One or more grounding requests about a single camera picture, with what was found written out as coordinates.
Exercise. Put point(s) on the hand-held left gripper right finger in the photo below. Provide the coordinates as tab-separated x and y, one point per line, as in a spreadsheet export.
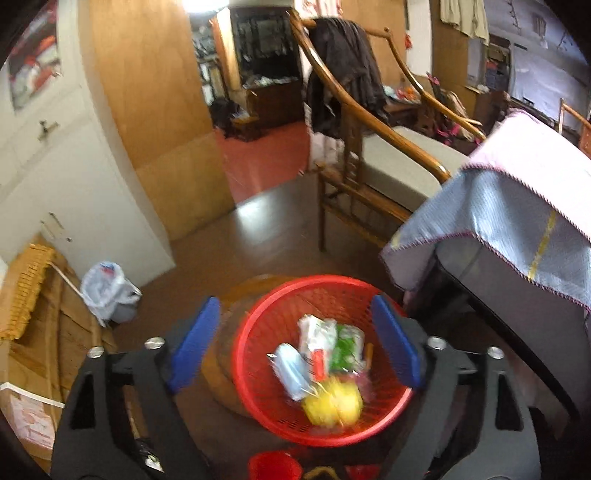
397	341

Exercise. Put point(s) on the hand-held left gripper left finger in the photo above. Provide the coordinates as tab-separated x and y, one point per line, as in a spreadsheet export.
194	344

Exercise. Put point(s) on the green packet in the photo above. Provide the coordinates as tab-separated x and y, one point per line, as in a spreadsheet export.
346	350

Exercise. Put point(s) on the white packet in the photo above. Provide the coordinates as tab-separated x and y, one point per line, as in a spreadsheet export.
316	337

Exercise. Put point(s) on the yellow plastic bag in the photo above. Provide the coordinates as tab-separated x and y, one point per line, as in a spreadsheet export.
332	401

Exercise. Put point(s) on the red mesh basket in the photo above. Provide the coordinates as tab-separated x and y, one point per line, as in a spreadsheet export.
277	314

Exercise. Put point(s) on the blue face mask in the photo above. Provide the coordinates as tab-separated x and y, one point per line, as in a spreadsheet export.
291	371

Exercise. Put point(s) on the round wooden stool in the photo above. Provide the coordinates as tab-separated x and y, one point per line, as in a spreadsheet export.
221	364

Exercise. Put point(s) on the grey bin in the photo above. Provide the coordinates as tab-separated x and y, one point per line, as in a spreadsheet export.
124	311

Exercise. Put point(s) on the white plastic bag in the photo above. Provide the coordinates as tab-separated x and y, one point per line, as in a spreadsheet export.
104	286

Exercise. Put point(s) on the red round container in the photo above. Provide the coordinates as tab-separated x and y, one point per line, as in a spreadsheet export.
274	466

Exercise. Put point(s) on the cardboard boxes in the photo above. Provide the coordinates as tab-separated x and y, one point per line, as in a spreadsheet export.
41	369

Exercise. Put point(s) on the grey-blue cloth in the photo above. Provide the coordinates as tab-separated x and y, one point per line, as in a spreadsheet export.
485	207

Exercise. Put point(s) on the wooden armchair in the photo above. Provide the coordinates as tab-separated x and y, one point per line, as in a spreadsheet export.
337	177

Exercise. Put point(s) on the woven bamboo mat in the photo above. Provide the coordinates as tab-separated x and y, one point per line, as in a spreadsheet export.
25	286

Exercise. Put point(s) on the beige seat cushion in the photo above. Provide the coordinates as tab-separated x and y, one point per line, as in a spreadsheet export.
406	161

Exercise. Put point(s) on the white cabinet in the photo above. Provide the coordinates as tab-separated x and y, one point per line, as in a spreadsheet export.
69	184

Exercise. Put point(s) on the small wooden chair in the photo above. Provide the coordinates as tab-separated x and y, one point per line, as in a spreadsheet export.
244	127

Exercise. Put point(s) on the pink bicycle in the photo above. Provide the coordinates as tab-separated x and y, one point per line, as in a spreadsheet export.
450	115

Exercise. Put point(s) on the wooden door panel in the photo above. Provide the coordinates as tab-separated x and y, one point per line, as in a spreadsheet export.
147	115

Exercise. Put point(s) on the brown wooden sideboard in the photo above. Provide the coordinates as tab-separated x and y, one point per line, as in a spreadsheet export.
277	104

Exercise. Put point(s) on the dark jacket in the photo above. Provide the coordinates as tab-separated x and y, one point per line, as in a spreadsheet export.
346	69

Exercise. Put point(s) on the light wooden chair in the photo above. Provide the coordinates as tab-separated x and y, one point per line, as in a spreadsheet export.
577	129

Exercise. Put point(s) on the dark wooden cabinet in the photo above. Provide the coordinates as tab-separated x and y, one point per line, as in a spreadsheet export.
263	41

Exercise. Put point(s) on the cabinet poster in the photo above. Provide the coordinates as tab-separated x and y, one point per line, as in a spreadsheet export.
34	60

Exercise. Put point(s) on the beige hanging jacket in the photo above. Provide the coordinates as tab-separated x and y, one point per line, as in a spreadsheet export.
464	18

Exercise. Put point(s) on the floral curtain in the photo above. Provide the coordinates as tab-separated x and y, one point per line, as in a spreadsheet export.
321	7

